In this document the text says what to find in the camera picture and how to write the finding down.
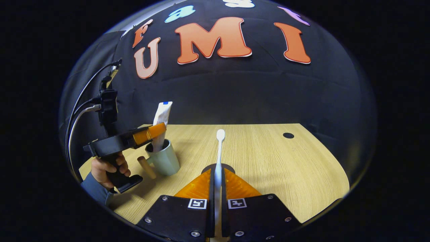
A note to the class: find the wooden desktop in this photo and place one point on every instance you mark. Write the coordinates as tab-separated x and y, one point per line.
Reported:
268	168

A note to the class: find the dark round coaster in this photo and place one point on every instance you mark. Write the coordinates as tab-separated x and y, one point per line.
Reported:
229	167

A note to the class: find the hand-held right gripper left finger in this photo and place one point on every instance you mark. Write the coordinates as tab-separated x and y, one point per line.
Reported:
211	215

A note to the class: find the white toothpaste tube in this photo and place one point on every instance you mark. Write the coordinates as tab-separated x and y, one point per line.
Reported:
162	114

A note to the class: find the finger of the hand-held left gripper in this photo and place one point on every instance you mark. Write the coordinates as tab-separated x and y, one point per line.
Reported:
149	133

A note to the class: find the white toothbrush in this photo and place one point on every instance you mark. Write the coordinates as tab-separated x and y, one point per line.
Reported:
219	158

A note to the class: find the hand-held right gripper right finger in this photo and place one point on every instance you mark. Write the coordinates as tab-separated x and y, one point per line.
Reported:
224	218

